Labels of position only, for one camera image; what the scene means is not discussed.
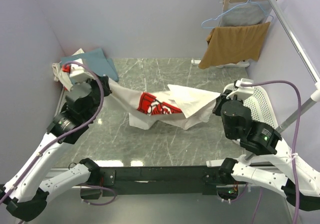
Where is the white t-shirt red print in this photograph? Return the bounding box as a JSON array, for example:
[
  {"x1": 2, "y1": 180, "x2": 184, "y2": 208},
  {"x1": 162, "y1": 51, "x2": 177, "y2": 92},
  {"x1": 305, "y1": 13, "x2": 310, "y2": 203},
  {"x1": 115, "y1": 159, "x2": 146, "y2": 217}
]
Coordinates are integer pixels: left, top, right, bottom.
[{"x1": 109, "y1": 80, "x2": 220, "y2": 130}]

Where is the folded teal t-shirt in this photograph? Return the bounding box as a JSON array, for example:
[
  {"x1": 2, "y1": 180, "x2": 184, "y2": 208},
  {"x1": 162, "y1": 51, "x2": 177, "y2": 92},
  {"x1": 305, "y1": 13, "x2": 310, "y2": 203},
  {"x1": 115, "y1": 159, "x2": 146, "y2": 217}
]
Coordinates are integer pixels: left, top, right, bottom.
[{"x1": 60, "y1": 48, "x2": 119, "y2": 82}]

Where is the folded cream t-shirt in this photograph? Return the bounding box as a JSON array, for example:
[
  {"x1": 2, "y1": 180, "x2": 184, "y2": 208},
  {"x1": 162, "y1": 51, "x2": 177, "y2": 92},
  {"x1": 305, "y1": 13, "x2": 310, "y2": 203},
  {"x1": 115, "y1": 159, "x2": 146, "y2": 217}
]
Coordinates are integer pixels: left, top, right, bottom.
[{"x1": 52, "y1": 62, "x2": 85, "y2": 91}]

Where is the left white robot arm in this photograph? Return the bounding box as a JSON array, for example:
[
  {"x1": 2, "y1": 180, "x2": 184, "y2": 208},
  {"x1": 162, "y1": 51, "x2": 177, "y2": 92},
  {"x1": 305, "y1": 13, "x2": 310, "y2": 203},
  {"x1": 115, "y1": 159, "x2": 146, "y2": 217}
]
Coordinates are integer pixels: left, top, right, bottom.
[{"x1": 0, "y1": 70, "x2": 111, "y2": 223}]

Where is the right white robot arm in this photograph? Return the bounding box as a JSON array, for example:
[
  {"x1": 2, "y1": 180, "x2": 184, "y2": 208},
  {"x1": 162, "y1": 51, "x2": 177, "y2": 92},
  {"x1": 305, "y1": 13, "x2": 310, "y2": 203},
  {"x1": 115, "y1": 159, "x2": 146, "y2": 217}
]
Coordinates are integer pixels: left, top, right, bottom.
[{"x1": 206, "y1": 79, "x2": 320, "y2": 212}]

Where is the light blue wire hanger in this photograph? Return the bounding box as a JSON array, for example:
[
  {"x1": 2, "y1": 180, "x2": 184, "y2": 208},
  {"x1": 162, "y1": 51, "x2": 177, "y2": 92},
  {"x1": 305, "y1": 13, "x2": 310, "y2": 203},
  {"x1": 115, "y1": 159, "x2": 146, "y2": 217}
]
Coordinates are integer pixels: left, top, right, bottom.
[{"x1": 201, "y1": 0, "x2": 275, "y2": 29}]

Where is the brown t-shirt on rack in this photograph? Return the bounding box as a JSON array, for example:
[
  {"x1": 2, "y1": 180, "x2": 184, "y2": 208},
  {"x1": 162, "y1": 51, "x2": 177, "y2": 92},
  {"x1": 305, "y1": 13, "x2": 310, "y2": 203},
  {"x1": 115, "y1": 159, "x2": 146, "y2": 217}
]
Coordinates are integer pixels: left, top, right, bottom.
[{"x1": 198, "y1": 22, "x2": 271, "y2": 69}]

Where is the silver clothes rail stand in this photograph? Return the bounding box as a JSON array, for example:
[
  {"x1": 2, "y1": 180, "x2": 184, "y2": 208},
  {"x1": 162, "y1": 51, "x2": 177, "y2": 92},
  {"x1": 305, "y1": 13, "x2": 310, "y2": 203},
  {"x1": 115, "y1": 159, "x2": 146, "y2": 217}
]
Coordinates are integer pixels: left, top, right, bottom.
[{"x1": 206, "y1": 0, "x2": 320, "y2": 167}]

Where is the white perforated plastic basket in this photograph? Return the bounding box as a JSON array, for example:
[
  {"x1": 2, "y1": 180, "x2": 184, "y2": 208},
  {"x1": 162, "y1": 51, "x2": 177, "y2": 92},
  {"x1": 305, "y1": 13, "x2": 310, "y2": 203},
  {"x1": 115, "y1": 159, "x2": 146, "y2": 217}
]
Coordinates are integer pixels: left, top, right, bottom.
[{"x1": 223, "y1": 83, "x2": 281, "y2": 132}]

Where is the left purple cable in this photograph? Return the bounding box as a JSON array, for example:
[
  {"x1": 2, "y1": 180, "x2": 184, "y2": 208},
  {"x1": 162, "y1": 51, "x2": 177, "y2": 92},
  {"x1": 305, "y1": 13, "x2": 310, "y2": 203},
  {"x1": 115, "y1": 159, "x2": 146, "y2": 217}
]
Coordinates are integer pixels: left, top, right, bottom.
[{"x1": 0, "y1": 61, "x2": 118, "y2": 206}]

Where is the grey garment on rack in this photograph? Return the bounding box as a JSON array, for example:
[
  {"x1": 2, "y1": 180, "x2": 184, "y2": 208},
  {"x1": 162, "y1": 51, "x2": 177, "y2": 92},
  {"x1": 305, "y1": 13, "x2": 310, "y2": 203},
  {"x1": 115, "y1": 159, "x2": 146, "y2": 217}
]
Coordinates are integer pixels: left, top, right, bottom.
[{"x1": 219, "y1": 3, "x2": 265, "y2": 27}]

